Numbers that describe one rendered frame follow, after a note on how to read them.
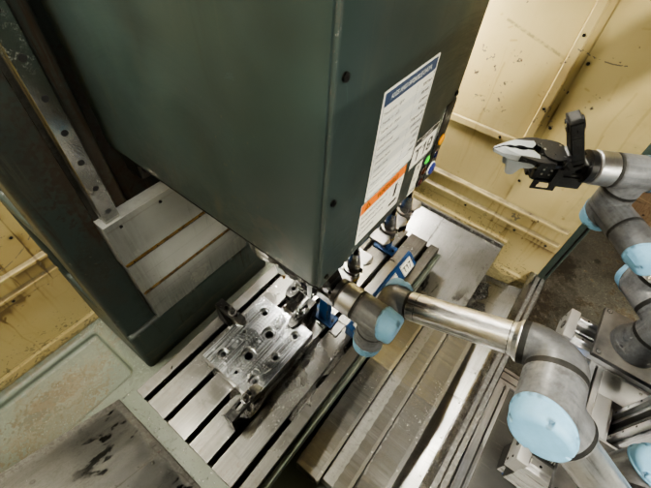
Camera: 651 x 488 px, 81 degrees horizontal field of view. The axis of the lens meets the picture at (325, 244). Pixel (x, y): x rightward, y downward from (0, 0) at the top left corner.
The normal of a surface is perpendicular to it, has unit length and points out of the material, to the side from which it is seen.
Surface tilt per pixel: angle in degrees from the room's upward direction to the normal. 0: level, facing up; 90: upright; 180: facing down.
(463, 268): 24
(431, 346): 7
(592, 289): 0
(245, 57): 90
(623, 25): 90
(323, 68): 90
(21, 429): 0
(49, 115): 90
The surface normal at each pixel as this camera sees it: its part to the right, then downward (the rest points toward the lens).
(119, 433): 0.29, -0.82
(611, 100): -0.61, 0.59
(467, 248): -0.20, -0.33
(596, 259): 0.05, -0.63
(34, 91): 0.79, 0.50
